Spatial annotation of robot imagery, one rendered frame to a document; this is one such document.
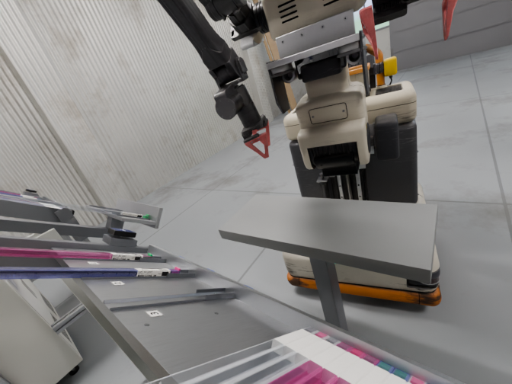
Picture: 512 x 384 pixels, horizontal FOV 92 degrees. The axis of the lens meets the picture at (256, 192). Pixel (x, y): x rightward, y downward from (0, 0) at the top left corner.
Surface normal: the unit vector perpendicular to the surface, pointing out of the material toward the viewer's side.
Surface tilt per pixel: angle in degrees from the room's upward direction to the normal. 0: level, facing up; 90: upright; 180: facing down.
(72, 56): 90
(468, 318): 0
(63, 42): 90
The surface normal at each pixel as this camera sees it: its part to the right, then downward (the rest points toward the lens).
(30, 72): 0.79, 0.04
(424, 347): -0.28, -0.86
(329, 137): -0.36, 0.62
